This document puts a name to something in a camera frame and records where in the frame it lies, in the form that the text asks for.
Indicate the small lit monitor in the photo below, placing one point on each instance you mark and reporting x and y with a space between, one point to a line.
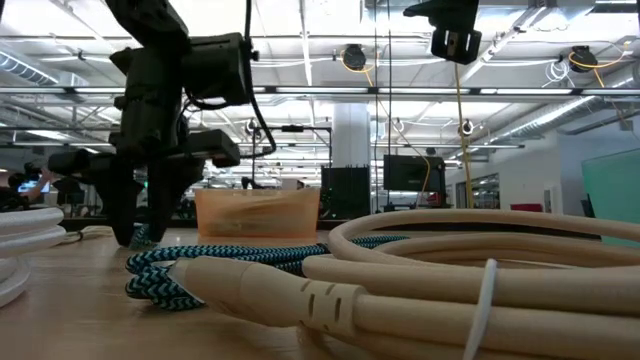
34 187

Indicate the orange translucent plastic tray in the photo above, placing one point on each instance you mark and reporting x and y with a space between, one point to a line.
257 215

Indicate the black wall monitor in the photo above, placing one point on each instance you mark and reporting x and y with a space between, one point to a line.
412 174

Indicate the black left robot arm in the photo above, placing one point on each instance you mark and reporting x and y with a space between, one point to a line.
145 20

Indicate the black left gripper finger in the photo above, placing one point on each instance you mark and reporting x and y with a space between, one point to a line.
122 205
160 200

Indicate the person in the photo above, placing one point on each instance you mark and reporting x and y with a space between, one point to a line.
9 197

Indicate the red box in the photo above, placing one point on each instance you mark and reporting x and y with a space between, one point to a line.
525 207

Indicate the black background robot rig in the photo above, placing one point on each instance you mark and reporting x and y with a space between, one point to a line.
292 128

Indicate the white building column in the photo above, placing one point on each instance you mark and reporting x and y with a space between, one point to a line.
351 135

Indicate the black cabinet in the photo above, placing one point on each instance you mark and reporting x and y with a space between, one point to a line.
345 192

